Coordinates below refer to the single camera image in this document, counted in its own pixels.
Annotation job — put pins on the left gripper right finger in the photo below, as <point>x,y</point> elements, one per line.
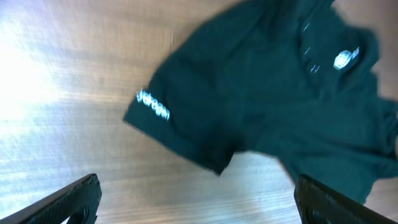
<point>318,203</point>

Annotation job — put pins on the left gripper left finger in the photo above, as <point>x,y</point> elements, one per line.
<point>77,203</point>

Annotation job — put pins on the black polo shirt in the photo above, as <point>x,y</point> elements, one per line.
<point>290,79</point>

